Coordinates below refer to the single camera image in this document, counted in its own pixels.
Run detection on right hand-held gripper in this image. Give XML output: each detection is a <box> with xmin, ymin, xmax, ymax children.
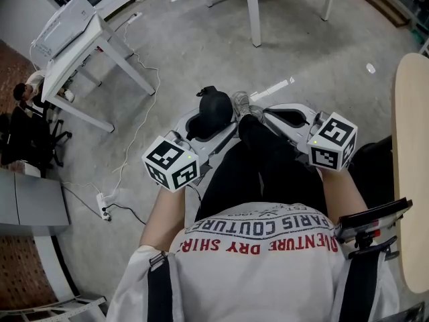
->
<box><xmin>263</xmin><ymin>103</ymin><xmax>359</xmax><ymax>173</ymax></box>

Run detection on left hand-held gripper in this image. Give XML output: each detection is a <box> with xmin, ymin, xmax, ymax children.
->
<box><xmin>141</xmin><ymin>108</ymin><xmax>239</xmax><ymax>193</ymax></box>

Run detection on person's right forearm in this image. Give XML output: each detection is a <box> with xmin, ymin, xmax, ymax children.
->
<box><xmin>316</xmin><ymin>167</ymin><xmax>369</xmax><ymax>221</ymax></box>

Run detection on person's left forearm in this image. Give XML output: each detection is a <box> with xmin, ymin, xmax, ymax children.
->
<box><xmin>139</xmin><ymin>183</ymin><xmax>187</xmax><ymax>252</ymax></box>

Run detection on grey sports shoe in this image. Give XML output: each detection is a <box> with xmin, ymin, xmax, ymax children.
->
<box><xmin>249</xmin><ymin>105</ymin><xmax>266</xmax><ymax>124</ymax></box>
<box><xmin>230</xmin><ymin>91</ymin><xmax>251</xmax><ymax>120</ymax></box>

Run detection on black trousers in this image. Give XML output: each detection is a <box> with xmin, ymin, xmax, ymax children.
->
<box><xmin>194</xmin><ymin>112</ymin><xmax>395</xmax><ymax>223</ymax></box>

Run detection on wooden table with white legs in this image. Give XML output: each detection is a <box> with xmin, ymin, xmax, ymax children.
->
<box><xmin>196</xmin><ymin>0</ymin><xmax>339</xmax><ymax>48</ymax></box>

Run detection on light wooden round table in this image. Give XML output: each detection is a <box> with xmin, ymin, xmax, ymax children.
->
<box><xmin>391</xmin><ymin>52</ymin><xmax>429</xmax><ymax>294</ymax></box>

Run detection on wooden steps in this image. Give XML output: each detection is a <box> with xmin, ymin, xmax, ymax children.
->
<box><xmin>337</xmin><ymin>0</ymin><xmax>412</xmax><ymax>28</ymax></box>

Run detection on white metal table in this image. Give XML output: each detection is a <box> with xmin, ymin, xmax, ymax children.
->
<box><xmin>40</xmin><ymin>13</ymin><xmax>157</xmax><ymax>133</ymax></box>

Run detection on white printed shirt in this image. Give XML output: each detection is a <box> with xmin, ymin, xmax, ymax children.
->
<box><xmin>107</xmin><ymin>201</ymin><xmax>402</xmax><ymax>322</ymax></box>

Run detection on black office chair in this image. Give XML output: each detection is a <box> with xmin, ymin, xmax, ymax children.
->
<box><xmin>0</xmin><ymin>111</ymin><xmax>73</xmax><ymax>178</ymax></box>

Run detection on white cardboard box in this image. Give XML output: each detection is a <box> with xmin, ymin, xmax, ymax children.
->
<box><xmin>29</xmin><ymin>0</ymin><xmax>97</xmax><ymax>68</ymax></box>

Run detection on grey cabinet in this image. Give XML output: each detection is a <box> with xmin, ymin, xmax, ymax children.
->
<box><xmin>0</xmin><ymin>168</ymin><xmax>70</xmax><ymax>237</ymax></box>

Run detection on white power cable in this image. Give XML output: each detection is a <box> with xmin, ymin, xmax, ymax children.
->
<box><xmin>61</xmin><ymin>21</ymin><xmax>162</xmax><ymax>201</ymax></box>

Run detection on black cable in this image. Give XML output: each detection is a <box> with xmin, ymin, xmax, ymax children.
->
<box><xmin>103</xmin><ymin>182</ymin><xmax>204</xmax><ymax>226</ymax></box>

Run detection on black phone on chest mount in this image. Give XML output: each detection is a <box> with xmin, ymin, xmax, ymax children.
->
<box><xmin>334</xmin><ymin>197</ymin><xmax>414</xmax><ymax>245</ymax></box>

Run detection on person's left black harness strap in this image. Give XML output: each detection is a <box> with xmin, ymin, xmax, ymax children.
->
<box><xmin>146</xmin><ymin>250</ymin><xmax>174</xmax><ymax>322</ymax></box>

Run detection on person's black harness strap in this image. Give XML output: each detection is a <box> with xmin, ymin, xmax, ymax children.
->
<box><xmin>337</xmin><ymin>235</ymin><xmax>400</xmax><ymax>322</ymax></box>
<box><xmin>146</xmin><ymin>250</ymin><xmax>174</xmax><ymax>322</ymax></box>

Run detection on person's right black harness strap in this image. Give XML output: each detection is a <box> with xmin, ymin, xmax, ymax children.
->
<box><xmin>337</xmin><ymin>235</ymin><xmax>400</xmax><ymax>322</ymax></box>

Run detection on white perforated metal frame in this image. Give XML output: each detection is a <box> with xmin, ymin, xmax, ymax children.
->
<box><xmin>0</xmin><ymin>295</ymin><xmax>107</xmax><ymax>322</ymax></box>

